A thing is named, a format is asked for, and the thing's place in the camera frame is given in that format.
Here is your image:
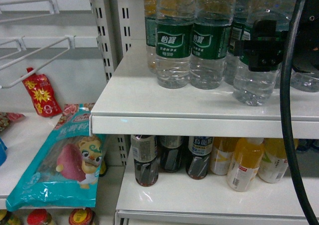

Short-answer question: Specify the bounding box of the white wire hook lower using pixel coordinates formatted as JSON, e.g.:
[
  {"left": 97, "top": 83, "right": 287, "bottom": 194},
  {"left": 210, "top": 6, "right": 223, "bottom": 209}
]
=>
[{"left": 0, "top": 35, "right": 75, "bottom": 89}]

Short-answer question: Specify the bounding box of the blue packet left edge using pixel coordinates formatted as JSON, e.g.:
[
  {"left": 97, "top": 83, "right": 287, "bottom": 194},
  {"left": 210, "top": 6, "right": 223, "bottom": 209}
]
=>
[{"left": 0, "top": 138, "right": 7, "bottom": 166}]

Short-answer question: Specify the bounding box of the water bottle behind left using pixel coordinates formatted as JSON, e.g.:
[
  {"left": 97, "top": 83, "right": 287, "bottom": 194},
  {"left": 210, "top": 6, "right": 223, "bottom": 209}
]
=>
[{"left": 144, "top": 0, "right": 157, "bottom": 73}]

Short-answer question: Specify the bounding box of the yellow juice bottle right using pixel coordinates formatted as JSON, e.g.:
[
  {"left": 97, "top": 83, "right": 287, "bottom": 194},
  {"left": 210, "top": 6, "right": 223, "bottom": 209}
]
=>
[{"left": 257, "top": 138, "right": 289, "bottom": 184}]

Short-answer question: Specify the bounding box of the dark tea bottle middle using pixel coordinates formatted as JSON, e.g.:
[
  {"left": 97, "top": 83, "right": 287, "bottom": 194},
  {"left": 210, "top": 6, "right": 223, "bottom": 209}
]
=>
[{"left": 159, "top": 135, "right": 184, "bottom": 172}]

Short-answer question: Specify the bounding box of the black cable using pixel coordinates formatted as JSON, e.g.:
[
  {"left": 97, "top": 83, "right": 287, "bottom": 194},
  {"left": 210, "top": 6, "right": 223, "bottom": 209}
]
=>
[{"left": 279, "top": 0, "right": 319, "bottom": 225}]

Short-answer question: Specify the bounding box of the orange juice bottle back left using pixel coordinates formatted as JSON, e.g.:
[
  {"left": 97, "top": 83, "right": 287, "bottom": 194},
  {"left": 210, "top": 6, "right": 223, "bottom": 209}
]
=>
[{"left": 210, "top": 137, "right": 239, "bottom": 175}]

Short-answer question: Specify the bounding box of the white shelf board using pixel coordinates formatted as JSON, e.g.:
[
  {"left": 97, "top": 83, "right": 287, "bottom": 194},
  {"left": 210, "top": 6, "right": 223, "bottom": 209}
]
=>
[
  {"left": 115, "top": 157, "right": 307, "bottom": 225},
  {"left": 90, "top": 39, "right": 319, "bottom": 140}
]

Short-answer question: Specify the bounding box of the red snack packet left edge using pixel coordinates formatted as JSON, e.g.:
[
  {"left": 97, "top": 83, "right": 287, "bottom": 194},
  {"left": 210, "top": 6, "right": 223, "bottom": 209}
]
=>
[{"left": 0, "top": 112, "right": 25, "bottom": 131}]

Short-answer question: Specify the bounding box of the teal sweet potato noodle bag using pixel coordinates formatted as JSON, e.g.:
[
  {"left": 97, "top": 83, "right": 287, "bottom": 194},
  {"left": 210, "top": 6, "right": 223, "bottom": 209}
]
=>
[{"left": 5, "top": 103, "right": 107, "bottom": 212}]

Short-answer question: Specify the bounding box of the red sauce pouch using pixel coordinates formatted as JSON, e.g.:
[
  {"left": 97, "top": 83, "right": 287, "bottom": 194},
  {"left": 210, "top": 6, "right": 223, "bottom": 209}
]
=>
[{"left": 22, "top": 74, "right": 62, "bottom": 117}]

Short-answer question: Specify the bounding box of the white slotted upright right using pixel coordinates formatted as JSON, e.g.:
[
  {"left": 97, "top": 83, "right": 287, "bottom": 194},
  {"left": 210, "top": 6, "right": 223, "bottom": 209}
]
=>
[{"left": 117, "top": 0, "right": 141, "bottom": 56}]

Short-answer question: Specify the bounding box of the jar red lid middle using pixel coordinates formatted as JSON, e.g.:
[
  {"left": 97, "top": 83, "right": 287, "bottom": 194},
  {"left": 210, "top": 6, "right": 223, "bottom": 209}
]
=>
[{"left": 27, "top": 209, "right": 56, "bottom": 225}]

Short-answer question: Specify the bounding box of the white wire hook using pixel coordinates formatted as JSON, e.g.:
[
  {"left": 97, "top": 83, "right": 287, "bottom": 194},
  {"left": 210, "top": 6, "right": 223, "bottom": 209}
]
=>
[
  {"left": 0, "top": 35, "right": 75, "bottom": 89},
  {"left": 0, "top": 0, "right": 60, "bottom": 24}
]

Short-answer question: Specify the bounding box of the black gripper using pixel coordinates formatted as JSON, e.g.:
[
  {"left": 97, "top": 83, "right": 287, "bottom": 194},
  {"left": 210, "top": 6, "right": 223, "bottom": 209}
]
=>
[{"left": 234, "top": 0, "right": 319, "bottom": 73}]

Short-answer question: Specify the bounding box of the jar yellow lid left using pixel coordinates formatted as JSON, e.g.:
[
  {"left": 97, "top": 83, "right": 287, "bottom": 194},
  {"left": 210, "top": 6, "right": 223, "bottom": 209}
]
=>
[{"left": 0, "top": 209, "right": 22, "bottom": 225}]

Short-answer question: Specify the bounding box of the dark tea bottle left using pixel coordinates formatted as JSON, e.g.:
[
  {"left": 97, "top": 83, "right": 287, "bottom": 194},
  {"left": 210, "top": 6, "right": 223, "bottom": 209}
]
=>
[{"left": 131, "top": 134, "right": 159, "bottom": 187}]

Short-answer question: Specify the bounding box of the white bottom shelf board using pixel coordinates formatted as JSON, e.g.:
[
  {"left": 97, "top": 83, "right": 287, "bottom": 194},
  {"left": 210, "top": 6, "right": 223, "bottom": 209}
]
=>
[{"left": 115, "top": 157, "right": 307, "bottom": 225}]

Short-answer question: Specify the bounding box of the orange juice bottle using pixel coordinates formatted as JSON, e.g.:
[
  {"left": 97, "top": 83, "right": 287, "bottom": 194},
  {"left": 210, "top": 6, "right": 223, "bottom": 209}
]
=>
[
  {"left": 210, "top": 137, "right": 239, "bottom": 175},
  {"left": 226, "top": 137, "right": 265, "bottom": 192}
]

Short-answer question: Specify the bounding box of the white slotted upright left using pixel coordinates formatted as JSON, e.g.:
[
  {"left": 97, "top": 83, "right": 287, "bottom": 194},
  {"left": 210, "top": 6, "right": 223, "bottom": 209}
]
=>
[{"left": 91, "top": 0, "right": 118, "bottom": 81}]

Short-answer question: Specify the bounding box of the dark oolong tea bottle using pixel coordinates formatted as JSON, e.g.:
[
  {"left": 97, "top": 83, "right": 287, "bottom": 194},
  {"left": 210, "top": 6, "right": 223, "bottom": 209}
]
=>
[{"left": 185, "top": 136, "right": 214, "bottom": 180}]

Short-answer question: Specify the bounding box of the white wire hook upper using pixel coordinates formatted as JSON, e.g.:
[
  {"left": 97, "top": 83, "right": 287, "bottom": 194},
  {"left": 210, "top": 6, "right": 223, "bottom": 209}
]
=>
[{"left": 0, "top": 0, "right": 60, "bottom": 24}]

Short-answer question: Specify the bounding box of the white slotted upright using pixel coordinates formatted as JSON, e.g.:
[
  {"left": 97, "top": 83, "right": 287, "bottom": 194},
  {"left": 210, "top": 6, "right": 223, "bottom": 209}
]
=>
[
  {"left": 91, "top": 0, "right": 118, "bottom": 81},
  {"left": 117, "top": 0, "right": 141, "bottom": 56}
]

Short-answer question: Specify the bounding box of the jar red yellow lid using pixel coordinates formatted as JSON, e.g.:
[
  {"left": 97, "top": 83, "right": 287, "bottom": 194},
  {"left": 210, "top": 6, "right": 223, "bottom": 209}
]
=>
[{"left": 68, "top": 208, "right": 96, "bottom": 225}]

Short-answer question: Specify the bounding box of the water bottle green label left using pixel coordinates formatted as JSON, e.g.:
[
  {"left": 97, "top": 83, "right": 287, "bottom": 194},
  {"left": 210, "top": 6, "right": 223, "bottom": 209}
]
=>
[{"left": 156, "top": 0, "right": 195, "bottom": 89}]

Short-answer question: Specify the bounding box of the orange juice bottle front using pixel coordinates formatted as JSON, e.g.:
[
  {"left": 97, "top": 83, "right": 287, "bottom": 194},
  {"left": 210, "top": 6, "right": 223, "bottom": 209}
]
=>
[{"left": 226, "top": 137, "right": 265, "bottom": 192}]

